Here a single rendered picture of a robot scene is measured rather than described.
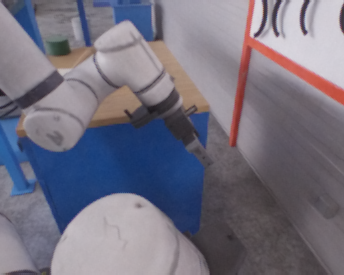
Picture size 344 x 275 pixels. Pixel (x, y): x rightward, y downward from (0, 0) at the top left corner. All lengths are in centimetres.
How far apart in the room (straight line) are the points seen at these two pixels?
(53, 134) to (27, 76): 9
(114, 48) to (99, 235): 39
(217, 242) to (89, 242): 19
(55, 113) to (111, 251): 29
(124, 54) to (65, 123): 18
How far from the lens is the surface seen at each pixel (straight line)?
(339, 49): 128
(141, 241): 20
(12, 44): 47
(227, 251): 35
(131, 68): 54
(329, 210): 144
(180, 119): 57
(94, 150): 88
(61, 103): 47
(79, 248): 21
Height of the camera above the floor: 136
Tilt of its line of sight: 36 degrees down
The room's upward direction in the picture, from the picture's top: 1 degrees counter-clockwise
